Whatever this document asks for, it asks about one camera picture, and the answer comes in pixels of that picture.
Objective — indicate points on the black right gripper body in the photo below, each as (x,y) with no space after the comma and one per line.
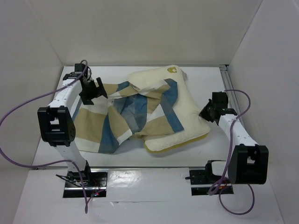
(209,112)

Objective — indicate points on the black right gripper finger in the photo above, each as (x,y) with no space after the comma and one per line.
(209,104)
(204,113)

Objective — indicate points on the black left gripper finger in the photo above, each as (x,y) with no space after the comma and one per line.
(100,89)
(86,98)

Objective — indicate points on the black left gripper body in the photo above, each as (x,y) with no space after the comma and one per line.
(90,89)

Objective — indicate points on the cream and yellow pillow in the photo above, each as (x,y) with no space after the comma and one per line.
(187,111)

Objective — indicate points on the blue beige patchwork pillowcase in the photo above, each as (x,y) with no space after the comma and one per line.
(127,111)

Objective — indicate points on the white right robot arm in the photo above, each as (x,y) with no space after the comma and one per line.
(247,161)

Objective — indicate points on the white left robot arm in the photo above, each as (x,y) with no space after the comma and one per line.
(56,123)

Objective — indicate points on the aluminium rail right side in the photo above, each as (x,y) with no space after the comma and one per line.
(228,85)

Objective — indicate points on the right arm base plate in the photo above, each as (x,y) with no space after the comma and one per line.
(200,183)

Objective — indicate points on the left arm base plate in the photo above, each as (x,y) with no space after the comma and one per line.
(96,186)

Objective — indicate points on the aluminium rail front edge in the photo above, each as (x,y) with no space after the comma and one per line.
(122,167)

